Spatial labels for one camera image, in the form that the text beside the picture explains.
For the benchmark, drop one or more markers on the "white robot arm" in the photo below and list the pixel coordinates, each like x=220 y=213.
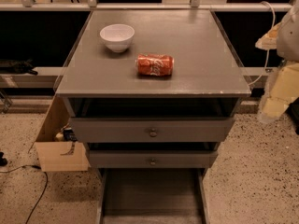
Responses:
x=288 y=36

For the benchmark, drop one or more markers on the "grey drawer cabinet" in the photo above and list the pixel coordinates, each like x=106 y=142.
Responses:
x=152 y=94

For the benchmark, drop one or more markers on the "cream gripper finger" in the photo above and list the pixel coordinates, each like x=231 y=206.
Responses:
x=269 y=40
x=281 y=89

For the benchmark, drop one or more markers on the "grey top drawer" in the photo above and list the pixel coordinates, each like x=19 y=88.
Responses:
x=96 y=130

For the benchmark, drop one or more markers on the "red coke can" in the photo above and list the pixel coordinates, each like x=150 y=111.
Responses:
x=158 y=65

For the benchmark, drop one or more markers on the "items inside cardboard box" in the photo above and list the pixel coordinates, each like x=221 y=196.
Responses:
x=65 y=134

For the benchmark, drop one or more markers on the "grey bottom drawer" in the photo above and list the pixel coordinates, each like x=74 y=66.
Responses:
x=152 y=196

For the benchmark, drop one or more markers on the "grey drawer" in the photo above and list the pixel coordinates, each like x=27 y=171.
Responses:
x=96 y=130
x=151 y=159
x=152 y=196

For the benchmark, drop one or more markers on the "black object on ledge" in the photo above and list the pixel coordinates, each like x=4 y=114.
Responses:
x=17 y=67

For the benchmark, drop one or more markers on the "grey middle drawer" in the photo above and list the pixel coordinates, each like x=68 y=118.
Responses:
x=151 y=159

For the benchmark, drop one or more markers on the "cardboard box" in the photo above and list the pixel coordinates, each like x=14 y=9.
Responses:
x=54 y=153

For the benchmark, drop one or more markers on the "white ceramic bowl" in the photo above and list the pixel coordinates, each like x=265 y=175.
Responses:
x=117 y=37

